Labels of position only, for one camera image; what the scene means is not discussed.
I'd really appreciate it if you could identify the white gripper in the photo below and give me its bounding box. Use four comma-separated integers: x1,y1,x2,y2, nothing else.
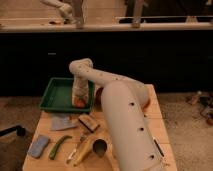
71,77,89,106

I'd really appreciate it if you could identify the red apple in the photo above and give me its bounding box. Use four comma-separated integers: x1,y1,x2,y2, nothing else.
74,98,86,108

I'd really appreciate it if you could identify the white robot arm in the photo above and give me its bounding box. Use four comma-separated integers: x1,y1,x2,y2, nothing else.
69,58,166,171

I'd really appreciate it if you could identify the green plastic tray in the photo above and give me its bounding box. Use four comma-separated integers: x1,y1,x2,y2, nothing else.
40,77,95,113

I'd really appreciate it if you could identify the dark brown bowl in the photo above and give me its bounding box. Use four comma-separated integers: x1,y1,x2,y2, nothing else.
95,87,103,106

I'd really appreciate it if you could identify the brown brush block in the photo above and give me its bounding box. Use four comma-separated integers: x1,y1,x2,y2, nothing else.
79,114,99,132

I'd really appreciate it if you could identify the grey folded cloth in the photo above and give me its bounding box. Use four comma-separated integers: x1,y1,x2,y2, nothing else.
51,114,77,131

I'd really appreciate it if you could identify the metal cup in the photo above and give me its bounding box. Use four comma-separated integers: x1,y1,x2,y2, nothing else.
93,139,107,157

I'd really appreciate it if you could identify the metal fork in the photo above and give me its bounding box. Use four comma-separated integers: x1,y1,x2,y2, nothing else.
66,134,86,164

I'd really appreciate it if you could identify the blue sponge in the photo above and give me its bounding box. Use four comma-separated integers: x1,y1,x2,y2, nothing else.
27,135,50,158

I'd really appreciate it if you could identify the green cucumber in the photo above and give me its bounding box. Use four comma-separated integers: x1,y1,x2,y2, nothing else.
48,135,72,160

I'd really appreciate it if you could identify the orange bowl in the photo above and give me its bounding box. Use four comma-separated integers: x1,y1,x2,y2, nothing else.
143,96,150,108

